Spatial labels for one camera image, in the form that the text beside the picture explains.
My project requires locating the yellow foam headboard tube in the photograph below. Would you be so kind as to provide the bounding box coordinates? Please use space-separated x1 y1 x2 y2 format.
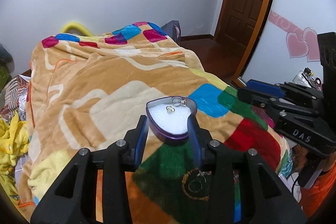
60 22 94 36

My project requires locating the silver ring with stone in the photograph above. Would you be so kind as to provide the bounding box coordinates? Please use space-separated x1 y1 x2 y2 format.
171 97 188 107

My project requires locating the colourful patchwork fleece blanket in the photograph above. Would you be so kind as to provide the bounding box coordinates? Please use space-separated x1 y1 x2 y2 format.
18 22 289 219

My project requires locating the purple heart-shaped jewelry tin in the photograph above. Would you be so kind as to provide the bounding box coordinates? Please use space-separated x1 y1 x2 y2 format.
146 96 198 144

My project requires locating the beaded bracelet on blanket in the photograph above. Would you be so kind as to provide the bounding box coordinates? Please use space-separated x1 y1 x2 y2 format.
181 168 213 201

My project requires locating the pink heart wall decal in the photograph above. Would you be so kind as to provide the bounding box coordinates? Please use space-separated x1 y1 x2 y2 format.
268 11 320 63

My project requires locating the silver earring on blanket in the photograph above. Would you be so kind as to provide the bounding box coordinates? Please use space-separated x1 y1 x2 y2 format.
197 170 211 183

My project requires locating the yellow crumpled cloth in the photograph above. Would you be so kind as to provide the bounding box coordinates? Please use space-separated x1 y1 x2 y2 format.
0 110 30 212

